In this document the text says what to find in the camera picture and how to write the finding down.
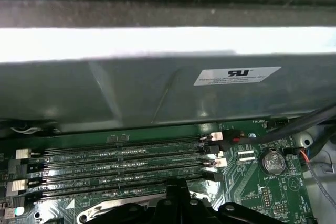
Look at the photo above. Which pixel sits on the green motherboard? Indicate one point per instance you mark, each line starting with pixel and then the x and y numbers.
pixel 233 182

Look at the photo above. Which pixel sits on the white case sticker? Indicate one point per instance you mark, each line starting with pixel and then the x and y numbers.
pixel 236 75

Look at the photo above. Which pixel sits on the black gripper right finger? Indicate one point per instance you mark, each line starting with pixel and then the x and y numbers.
pixel 194 213

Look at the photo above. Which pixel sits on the silver coin battery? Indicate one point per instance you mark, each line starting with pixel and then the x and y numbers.
pixel 273 162

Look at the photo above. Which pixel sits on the metal locking lever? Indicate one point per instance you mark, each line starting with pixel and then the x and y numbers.
pixel 136 199

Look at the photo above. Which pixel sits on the black PC case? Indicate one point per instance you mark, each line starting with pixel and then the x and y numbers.
pixel 105 90

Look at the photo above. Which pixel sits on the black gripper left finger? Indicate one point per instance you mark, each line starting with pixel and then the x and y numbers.
pixel 168 213

